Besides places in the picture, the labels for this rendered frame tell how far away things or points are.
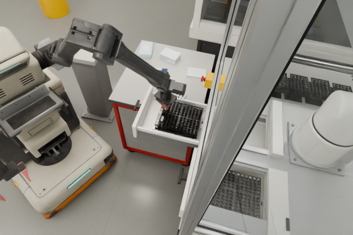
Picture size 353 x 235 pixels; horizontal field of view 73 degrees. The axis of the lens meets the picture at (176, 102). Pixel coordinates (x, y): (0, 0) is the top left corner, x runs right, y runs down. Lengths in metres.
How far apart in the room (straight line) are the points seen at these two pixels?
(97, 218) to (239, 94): 1.85
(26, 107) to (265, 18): 1.16
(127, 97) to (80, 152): 0.63
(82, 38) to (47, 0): 2.92
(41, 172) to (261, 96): 1.82
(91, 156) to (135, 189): 0.44
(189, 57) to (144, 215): 1.22
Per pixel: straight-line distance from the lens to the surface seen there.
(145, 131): 1.24
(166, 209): 1.99
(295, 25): 0.21
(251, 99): 0.26
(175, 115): 1.27
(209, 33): 1.86
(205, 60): 1.79
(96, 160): 1.89
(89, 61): 1.82
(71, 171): 1.89
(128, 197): 2.03
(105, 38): 0.76
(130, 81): 1.62
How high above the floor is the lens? 1.93
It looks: 52 degrees down
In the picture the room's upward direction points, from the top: 5 degrees clockwise
